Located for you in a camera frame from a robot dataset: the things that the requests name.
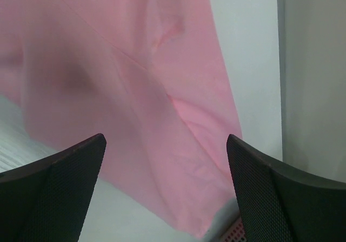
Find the aluminium table edge rail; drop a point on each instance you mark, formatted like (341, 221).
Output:
(282, 61)

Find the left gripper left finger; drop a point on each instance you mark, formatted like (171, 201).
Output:
(47, 200)

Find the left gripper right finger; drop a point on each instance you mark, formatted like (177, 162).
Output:
(278, 202)

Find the white laundry basket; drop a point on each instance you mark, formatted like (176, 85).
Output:
(235, 233)

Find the pink t-shirt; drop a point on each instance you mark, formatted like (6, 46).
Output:
(147, 74)

